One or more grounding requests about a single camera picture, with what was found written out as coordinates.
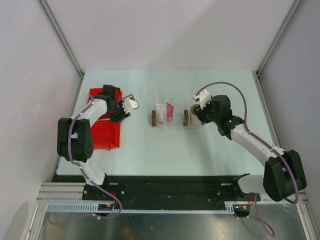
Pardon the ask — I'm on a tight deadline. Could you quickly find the white toothpaste tube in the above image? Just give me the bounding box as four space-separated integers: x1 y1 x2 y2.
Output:
155 103 165 123

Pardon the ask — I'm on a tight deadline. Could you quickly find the clear textured glass tray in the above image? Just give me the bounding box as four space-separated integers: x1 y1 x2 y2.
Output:
150 109 201 130

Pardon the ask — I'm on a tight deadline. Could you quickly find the left aluminium corner post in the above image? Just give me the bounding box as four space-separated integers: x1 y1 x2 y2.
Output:
37 0 85 80

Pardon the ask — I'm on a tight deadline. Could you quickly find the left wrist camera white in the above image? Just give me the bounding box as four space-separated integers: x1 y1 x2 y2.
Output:
121 98 140 114

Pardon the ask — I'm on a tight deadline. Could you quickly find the right aluminium corner post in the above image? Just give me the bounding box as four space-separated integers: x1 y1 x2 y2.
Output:
256 0 305 76

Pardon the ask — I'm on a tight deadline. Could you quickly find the white slotted cable duct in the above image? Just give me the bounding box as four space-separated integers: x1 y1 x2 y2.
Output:
46 201 236 215

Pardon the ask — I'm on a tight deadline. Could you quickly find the beige plastic cup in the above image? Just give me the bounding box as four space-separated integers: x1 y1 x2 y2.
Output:
189 104 201 126

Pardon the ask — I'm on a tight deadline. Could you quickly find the left brown wooden tray handle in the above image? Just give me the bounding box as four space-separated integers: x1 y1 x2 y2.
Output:
151 110 157 127

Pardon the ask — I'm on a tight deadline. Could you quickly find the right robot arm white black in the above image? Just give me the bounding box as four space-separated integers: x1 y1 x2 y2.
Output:
193 90 307 202

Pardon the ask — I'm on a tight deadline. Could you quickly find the aluminium corner post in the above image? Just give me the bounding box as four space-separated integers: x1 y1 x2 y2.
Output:
256 0 305 76
37 0 85 80

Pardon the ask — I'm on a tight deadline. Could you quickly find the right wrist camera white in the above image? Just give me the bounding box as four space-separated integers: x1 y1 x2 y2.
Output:
193 89 212 110

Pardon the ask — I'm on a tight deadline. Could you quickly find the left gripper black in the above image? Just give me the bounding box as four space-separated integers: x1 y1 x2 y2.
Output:
107 100 131 125

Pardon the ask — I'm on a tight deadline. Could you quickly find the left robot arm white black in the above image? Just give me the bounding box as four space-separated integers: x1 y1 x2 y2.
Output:
57 84 139 200

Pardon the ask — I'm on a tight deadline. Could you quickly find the pink toothpaste tube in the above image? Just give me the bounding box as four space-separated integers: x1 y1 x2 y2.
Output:
166 102 174 122

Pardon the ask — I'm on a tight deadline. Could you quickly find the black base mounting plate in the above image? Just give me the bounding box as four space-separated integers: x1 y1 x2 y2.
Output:
51 175 293 204

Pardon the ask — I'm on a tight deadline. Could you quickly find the right brown wooden tray handle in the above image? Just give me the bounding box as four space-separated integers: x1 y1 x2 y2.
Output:
183 109 189 127

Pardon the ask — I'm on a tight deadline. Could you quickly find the brown wooden tray handle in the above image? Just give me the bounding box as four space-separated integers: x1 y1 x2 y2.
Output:
183 109 189 127
151 110 157 127

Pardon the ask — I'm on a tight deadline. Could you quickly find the aluminium frame rail front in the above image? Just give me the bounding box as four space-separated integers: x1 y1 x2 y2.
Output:
36 182 309 205

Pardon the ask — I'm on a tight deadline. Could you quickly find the red plastic organizer bin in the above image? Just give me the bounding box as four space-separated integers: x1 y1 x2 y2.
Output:
87 85 122 150

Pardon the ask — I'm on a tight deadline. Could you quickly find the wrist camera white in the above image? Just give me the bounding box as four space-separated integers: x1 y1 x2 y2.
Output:
121 98 140 114
193 89 212 110

